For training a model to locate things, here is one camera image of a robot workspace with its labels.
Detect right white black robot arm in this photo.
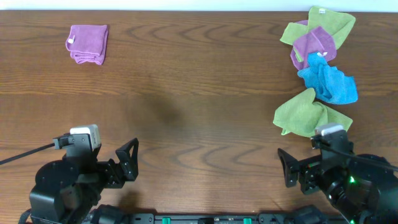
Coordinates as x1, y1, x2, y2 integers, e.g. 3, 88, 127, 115
277, 129, 397, 223

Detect small purple cloth in pile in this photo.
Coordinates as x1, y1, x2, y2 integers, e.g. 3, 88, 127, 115
290, 26, 337, 70

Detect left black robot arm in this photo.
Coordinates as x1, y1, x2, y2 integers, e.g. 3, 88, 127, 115
19, 133, 139, 223

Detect green cloth at top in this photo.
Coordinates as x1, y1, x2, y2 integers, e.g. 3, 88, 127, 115
280, 6, 356, 50

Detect large purple microfiber cloth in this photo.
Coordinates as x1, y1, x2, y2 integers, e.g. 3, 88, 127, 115
65, 25, 109, 65

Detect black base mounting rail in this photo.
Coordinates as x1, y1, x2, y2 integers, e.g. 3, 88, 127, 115
88, 212, 346, 224

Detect blue microfiber cloth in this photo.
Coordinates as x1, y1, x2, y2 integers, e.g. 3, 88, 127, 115
297, 52, 358, 105

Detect green cloth lower pile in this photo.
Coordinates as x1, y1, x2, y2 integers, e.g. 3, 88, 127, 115
273, 88, 353, 138

